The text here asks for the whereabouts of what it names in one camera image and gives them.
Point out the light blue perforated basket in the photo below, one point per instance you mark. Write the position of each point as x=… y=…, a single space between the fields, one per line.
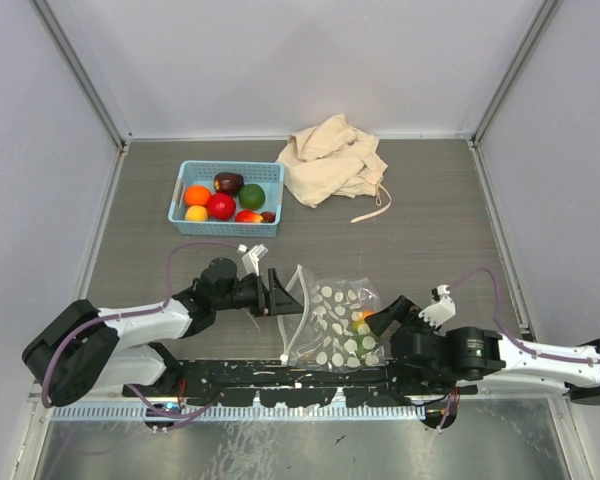
x=270 y=176

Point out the fake dark purple eggplant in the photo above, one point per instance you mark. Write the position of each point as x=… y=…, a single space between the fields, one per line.
x=228 y=183

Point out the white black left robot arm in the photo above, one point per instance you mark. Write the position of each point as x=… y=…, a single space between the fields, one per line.
x=85 y=348

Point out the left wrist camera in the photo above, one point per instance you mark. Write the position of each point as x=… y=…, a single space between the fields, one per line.
x=251 y=257

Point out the fake red pear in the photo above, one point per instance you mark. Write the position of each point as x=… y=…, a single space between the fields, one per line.
x=247 y=216

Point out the fake red pomegranate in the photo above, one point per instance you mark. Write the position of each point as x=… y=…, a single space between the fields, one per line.
x=221 y=207

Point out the light blue cable duct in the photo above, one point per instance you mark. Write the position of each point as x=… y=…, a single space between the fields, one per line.
x=135 y=411

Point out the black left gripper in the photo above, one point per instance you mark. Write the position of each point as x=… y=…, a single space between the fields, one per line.
x=274 y=300

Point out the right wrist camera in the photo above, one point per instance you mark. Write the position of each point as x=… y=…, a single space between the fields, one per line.
x=441 y=309

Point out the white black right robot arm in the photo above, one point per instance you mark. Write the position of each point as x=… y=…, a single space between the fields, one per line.
x=504 y=364

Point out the beige drawstring cloth bag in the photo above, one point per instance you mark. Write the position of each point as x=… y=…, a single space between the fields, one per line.
x=334 y=159

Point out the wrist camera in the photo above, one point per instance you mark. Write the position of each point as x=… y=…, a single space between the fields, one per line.
x=251 y=257
x=441 y=309

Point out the fake dark purple plum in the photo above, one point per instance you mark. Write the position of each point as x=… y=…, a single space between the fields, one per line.
x=268 y=217

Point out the clear zip top bag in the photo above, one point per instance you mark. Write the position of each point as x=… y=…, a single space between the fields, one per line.
x=320 y=339

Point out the fake yellow lemon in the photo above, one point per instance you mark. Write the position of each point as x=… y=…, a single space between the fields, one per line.
x=251 y=197

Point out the fake yellow peach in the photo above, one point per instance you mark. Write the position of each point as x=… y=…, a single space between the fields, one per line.
x=196 y=213

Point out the fake green orange mango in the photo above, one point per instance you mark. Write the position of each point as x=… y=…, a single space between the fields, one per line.
x=366 y=341

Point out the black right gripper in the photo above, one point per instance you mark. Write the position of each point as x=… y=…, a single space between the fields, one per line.
x=399 y=310

